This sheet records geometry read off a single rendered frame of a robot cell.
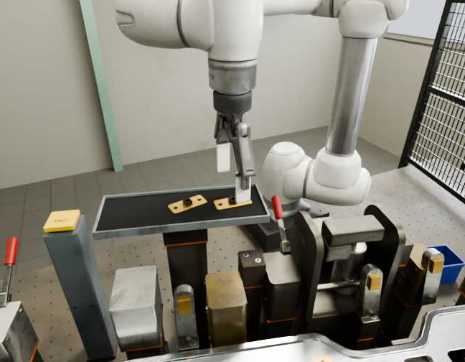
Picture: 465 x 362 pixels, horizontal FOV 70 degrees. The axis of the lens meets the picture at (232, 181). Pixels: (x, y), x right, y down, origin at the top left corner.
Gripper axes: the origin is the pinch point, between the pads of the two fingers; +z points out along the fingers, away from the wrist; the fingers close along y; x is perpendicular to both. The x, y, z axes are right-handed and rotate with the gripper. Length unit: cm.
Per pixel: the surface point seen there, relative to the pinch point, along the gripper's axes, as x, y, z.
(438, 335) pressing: 31, 34, 22
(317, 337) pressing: 8.3, 27.3, 21.6
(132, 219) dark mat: -22.3, -1.0, 6.0
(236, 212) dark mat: -0.4, 3.8, 6.0
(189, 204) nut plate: -9.7, -1.9, 5.4
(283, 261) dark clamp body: 7.2, 13.5, 14.0
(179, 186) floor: 16, -201, 122
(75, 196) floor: -73, -213, 122
